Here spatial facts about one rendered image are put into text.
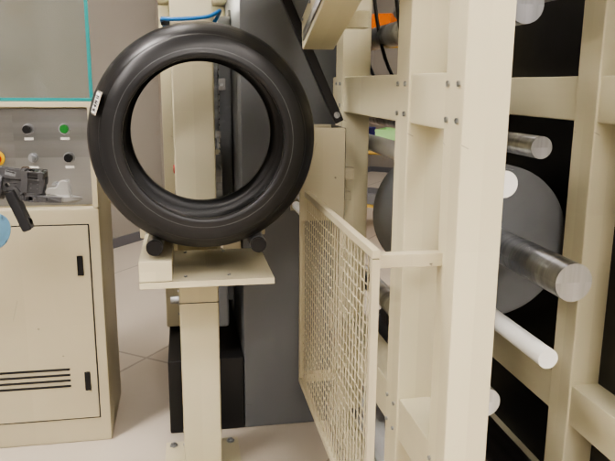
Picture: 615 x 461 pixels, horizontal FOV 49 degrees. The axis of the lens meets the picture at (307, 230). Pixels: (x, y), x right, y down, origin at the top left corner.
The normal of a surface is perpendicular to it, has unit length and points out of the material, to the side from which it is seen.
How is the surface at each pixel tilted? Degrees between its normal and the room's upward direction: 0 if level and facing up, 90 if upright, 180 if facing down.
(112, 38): 90
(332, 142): 90
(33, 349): 90
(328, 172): 90
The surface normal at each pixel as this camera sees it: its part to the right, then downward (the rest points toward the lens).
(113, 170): 0.00, 0.26
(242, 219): 0.25, 0.36
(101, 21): 0.90, 0.10
